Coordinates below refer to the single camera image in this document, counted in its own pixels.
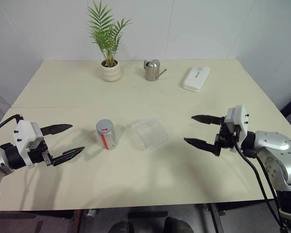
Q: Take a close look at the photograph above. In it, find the white oblong case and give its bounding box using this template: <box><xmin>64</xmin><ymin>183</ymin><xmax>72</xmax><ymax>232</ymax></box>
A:
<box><xmin>180</xmin><ymin>65</ymin><xmax>211</xmax><ymax>93</ymax></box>

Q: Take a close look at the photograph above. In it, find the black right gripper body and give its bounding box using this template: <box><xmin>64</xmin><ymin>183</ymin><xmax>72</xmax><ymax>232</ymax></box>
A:
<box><xmin>214</xmin><ymin>116</ymin><xmax>243</xmax><ymax>157</ymax></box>

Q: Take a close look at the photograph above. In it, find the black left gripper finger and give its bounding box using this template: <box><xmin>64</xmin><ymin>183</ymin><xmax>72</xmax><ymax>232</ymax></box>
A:
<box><xmin>52</xmin><ymin>146</ymin><xmax>85</xmax><ymax>167</ymax></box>
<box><xmin>40</xmin><ymin>123</ymin><xmax>73</xmax><ymax>136</ymax></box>

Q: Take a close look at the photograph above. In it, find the black table frame leg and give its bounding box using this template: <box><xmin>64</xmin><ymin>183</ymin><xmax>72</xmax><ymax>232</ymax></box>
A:
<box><xmin>203</xmin><ymin>202</ymin><xmax>226</xmax><ymax>233</ymax></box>

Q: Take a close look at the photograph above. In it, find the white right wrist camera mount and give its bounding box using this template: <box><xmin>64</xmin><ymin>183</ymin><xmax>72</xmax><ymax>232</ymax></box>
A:
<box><xmin>226</xmin><ymin>104</ymin><xmax>250</xmax><ymax>134</ymax></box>

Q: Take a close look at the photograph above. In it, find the cream ribbed plant pot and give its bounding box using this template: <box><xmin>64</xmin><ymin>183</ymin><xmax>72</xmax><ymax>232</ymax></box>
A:
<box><xmin>101</xmin><ymin>59</ymin><xmax>123</xmax><ymax>83</ymax></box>

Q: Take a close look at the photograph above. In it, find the brown table frame leg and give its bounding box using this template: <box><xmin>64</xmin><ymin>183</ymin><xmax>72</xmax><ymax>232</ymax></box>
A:
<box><xmin>69</xmin><ymin>208</ymin><xmax>82</xmax><ymax>233</ymax></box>

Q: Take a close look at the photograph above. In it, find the dark rounded shape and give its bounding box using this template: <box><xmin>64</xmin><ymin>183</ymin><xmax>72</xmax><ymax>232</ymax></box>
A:
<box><xmin>164</xmin><ymin>216</ymin><xmax>194</xmax><ymax>233</ymax></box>
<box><xmin>108</xmin><ymin>220</ymin><xmax>135</xmax><ymax>233</ymax></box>

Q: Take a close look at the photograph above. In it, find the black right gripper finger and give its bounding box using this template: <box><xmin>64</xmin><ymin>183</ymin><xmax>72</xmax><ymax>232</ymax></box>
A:
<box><xmin>183</xmin><ymin>137</ymin><xmax>220</xmax><ymax>156</ymax></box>
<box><xmin>191</xmin><ymin>115</ymin><xmax>225</xmax><ymax>126</ymax></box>

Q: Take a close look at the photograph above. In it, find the steel watering can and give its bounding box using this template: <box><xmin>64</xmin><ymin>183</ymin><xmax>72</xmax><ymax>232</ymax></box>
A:
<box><xmin>143</xmin><ymin>59</ymin><xmax>168</xmax><ymax>82</ymax></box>

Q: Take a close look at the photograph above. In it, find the clear plastic container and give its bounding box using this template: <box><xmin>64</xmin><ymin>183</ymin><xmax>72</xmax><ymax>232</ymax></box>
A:
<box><xmin>130</xmin><ymin>117</ymin><xmax>169</xmax><ymax>152</ymax></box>

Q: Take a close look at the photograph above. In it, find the white red cylindrical can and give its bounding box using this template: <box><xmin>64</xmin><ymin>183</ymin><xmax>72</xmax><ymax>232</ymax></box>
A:
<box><xmin>96</xmin><ymin>125</ymin><xmax>119</xmax><ymax>151</ymax></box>

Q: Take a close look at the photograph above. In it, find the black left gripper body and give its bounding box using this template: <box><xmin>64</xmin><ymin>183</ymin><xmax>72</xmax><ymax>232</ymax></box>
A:
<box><xmin>26</xmin><ymin>138</ymin><xmax>55</xmax><ymax>167</ymax></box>

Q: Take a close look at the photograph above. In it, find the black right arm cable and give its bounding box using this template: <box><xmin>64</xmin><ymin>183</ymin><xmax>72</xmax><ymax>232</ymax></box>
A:
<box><xmin>243</xmin><ymin>149</ymin><xmax>282</xmax><ymax>212</ymax></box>
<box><xmin>234</xmin><ymin>131</ymin><xmax>291</xmax><ymax>233</ymax></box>

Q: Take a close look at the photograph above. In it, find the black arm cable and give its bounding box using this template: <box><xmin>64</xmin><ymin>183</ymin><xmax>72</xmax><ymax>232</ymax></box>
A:
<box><xmin>234</xmin><ymin>131</ymin><xmax>291</xmax><ymax>233</ymax></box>
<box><xmin>0</xmin><ymin>114</ymin><xmax>24</xmax><ymax>137</ymax></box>
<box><xmin>243</xmin><ymin>149</ymin><xmax>282</xmax><ymax>212</ymax></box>

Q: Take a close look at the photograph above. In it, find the green palm plant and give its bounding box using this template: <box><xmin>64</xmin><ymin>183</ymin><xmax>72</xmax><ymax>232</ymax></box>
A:
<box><xmin>87</xmin><ymin>0</ymin><xmax>133</xmax><ymax>67</ymax></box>

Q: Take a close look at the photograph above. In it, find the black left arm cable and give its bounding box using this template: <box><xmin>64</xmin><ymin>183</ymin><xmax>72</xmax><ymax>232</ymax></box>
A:
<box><xmin>0</xmin><ymin>114</ymin><xmax>24</xmax><ymax>137</ymax></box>

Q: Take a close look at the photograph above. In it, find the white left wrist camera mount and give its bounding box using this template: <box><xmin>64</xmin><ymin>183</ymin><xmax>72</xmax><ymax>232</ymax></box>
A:
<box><xmin>13</xmin><ymin>120</ymin><xmax>46</xmax><ymax>168</ymax></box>

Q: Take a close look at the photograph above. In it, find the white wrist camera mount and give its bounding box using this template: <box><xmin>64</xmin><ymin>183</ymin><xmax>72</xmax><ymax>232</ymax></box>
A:
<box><xmin>226</xmin><ymin>104</ymin><xmax>250</xmax><ymax>134</ymax></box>
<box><xmin>13</xmin><ymin>120</ymin><xmax>46</xmax><ymax>168</ymax></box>

